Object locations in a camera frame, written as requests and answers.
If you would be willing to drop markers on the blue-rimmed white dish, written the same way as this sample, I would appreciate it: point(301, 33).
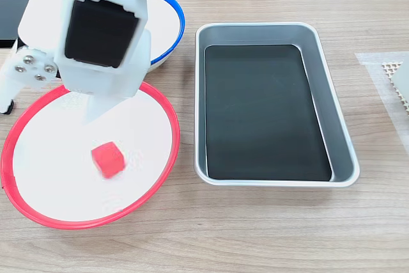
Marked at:
point(163, 30)

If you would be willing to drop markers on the black flat device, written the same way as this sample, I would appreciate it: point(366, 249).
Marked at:
point(12, 7)

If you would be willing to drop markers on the silver metal tray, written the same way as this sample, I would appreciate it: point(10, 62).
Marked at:
point(338, 119)

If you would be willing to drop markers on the red-rimmed white dish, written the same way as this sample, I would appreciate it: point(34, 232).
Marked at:
point(64, 174)

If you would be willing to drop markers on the black tray liner mat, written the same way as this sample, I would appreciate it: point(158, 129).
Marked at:
point(262, 113)

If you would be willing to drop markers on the white mesh mat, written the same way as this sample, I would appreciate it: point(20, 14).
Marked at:
point(391, 68)

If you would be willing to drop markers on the translucent plastic sheet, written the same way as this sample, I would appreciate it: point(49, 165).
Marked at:
point(388, 106)

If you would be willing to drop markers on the red cube block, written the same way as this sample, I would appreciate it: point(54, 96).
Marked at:
point(108, 159)

